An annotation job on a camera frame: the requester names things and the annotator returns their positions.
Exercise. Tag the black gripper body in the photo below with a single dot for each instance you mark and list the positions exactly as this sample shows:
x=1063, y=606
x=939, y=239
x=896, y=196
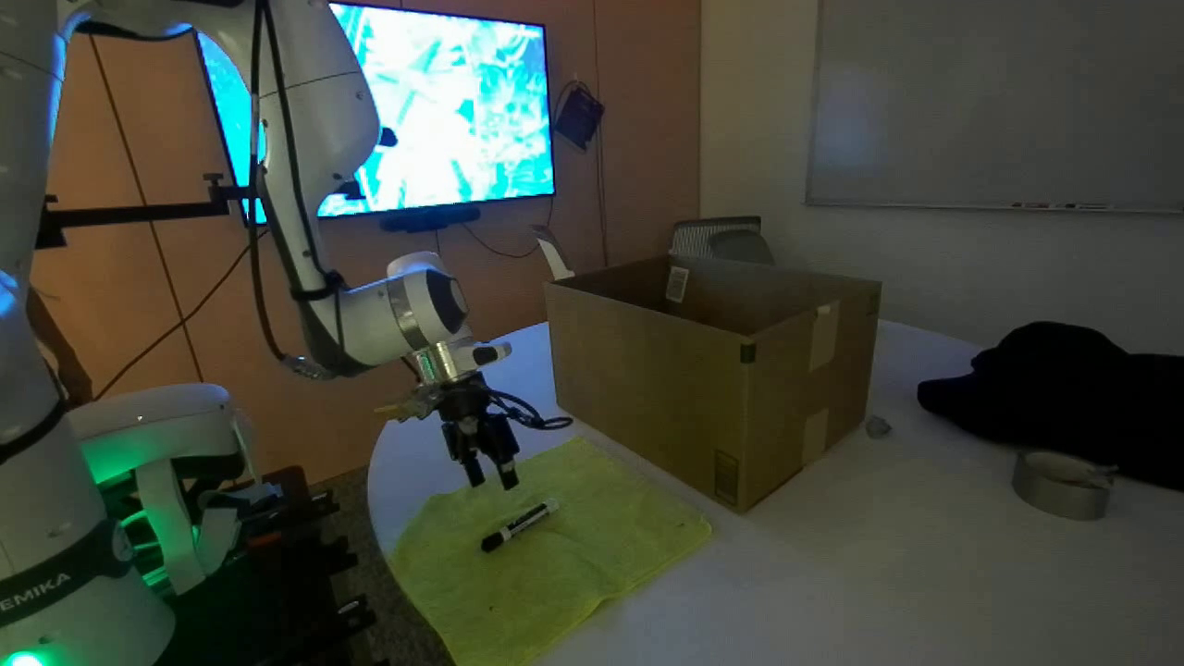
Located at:
x=466, y=420

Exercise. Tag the black and white marker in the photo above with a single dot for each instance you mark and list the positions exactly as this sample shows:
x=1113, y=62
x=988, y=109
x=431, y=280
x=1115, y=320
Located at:
x=521, y=526

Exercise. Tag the yellow towel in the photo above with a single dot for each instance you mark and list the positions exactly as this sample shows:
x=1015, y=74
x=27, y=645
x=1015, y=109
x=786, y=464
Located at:
x=579, y=569

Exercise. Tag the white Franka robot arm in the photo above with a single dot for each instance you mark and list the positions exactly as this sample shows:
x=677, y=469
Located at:
x=75, y=492

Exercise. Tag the large open cardboard box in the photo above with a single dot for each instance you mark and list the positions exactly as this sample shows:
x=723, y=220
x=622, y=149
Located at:
x=691, y=384

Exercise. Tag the black robot stand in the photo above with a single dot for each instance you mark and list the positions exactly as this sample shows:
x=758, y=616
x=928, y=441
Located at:
x=273, y=577

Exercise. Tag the grey chair backrest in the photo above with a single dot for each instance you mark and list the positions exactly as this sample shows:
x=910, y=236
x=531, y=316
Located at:
x=723, y=241

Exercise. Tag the small grey cap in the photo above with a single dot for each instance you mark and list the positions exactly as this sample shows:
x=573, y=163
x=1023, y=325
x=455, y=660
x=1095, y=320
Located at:
x=877, y=428

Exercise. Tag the grey tape roll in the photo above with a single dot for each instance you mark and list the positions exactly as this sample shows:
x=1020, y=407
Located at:
x=1050, y=492

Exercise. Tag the black cloth garment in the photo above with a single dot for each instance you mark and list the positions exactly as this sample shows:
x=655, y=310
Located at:
x=1073, y=395

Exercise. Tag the wall mounted tv screen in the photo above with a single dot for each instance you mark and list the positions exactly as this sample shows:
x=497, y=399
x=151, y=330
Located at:
x=466, y=114

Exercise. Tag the black wall device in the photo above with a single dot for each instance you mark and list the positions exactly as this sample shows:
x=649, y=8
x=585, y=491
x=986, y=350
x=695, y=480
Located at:
x=579, y=114

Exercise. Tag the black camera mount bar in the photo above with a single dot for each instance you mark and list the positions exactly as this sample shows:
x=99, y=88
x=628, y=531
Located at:
x=125, y=211

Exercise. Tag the wall whiteboard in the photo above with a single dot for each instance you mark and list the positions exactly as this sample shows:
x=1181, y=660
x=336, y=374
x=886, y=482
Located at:
x=1002, y=96

